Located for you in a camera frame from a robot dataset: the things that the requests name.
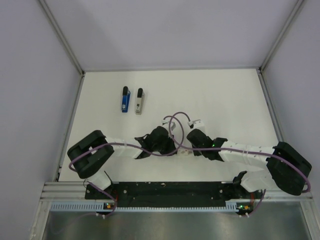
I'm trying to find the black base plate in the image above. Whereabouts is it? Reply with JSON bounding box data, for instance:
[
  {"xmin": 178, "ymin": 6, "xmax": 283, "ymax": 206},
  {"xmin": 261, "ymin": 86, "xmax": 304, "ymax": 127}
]
[{"xmin": 84, "ymin": 181, "xmax": 256, "ymax": 208}]

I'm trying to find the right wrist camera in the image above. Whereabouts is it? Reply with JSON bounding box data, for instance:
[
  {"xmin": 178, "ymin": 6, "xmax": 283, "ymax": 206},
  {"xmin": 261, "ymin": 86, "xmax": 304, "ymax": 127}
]
[{"xmin": 187, "ymin": 119, "xmax": 205, "ymax": 132}]

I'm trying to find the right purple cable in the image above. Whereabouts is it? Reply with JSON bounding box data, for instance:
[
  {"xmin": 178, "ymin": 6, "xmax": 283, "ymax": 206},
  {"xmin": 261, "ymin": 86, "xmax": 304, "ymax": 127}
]
[{"xmin": 168, "ymin": 111, "xmax": 312, "ymax": 218}]

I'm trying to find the aluminium frame rail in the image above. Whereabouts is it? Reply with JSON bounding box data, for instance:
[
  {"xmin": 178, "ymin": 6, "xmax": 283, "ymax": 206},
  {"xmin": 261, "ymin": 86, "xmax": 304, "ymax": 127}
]
[{"xmin": 40, "ymin": 181, "xmax": 86, "ymax": 201}]

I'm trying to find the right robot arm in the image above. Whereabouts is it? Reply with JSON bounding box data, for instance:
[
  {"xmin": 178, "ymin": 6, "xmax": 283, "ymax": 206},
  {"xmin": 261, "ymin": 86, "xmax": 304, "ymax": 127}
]
[{"xmin": 186, "ymin": 129, "xmax": 312, "ymax": 198}]

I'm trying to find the purple cable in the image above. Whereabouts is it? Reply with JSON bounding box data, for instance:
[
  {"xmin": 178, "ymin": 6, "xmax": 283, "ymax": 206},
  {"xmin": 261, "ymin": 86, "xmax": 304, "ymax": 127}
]
[
  {"xmin": 69, "ymin": 115, "xmax": 193, "ymax": 218},
  {"xmin": 168, "ymin": 111, "xmax": 312, "ymax": 218}
]

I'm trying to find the small white staple box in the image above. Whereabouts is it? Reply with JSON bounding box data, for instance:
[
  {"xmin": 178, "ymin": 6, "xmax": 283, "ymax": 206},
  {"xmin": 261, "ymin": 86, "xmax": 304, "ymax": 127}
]
[{"xmin": 177, "ymin": 149, "xmax": 193, "ymax": 157}]

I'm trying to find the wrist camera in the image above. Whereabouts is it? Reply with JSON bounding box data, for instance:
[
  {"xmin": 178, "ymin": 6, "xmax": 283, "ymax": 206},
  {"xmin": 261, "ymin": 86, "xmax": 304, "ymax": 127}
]
[
  {"xmin": 161, "ymin": 118, "xmax": 176, "ymax": 131},
  {"xmin": 187, "ymin": 119, "xmax": 205, "ymax": 132}
]

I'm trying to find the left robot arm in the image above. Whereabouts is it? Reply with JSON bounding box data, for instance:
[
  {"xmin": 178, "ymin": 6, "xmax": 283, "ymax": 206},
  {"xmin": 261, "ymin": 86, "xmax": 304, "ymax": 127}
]
[{"xmin": 67, "ymin": 126, "xmax": 177, "ymax": 199}]

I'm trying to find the blue stapler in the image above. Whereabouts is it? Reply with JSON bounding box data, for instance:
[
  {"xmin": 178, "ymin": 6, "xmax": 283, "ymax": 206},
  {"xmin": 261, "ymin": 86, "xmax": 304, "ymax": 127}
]
[{"xmin": 121, "ymin": 86, "xmax": 131, "ymax": 113}]

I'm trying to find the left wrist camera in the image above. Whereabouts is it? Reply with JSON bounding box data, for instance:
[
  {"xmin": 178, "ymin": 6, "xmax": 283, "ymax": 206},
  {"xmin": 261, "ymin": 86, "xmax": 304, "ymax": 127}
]
[{"xmin": 161, "ymin": 118, "xmax": 176, "ymax": 131}]

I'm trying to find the white cable duct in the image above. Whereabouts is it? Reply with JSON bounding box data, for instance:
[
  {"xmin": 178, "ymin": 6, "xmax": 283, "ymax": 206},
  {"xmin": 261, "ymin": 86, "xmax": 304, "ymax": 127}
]
[{"xmin": 50, "ymin": 202, "xmax": 106, "ymax": 212}]

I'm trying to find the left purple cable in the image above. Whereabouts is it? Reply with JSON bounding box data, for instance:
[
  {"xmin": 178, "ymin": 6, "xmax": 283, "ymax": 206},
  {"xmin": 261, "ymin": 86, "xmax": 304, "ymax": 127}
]
[{"xmin": 69, "ymin": 115, "xmax": 193, "ymax": 218}]

